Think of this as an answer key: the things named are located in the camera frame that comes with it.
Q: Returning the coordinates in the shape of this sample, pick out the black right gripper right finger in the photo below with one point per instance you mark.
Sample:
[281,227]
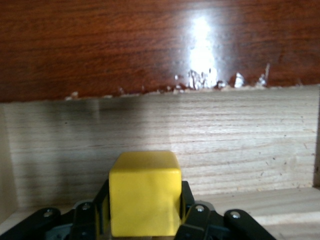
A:
[197,222]

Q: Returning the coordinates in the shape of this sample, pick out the dark brown wooden cabinet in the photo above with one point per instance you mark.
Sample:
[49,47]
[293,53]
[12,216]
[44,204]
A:
[100,50]

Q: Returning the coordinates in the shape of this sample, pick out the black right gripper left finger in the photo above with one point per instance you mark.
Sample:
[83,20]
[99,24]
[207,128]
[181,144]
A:
[85,220]

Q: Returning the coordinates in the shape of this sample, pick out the light wood drawer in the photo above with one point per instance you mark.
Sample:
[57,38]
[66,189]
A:
[225,137]

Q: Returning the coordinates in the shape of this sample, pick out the yellow cube block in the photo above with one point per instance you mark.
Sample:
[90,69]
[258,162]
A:
[145,195]

